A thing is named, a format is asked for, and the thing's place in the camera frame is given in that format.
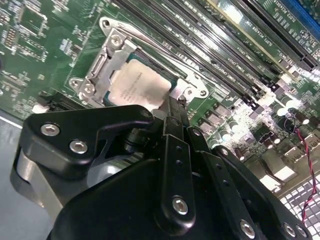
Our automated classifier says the silver topped CPU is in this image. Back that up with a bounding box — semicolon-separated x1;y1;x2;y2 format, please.
107;58;175;112

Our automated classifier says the metal socket cover frame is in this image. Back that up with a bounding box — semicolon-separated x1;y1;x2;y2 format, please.
82;28;198;106

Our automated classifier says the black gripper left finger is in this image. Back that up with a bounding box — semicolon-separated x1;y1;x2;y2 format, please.
19;97;197;228

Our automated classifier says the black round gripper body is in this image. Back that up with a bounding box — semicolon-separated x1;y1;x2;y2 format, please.
49;124;233;240

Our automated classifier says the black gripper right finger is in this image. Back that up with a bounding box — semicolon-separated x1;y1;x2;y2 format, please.
176;99;312;240

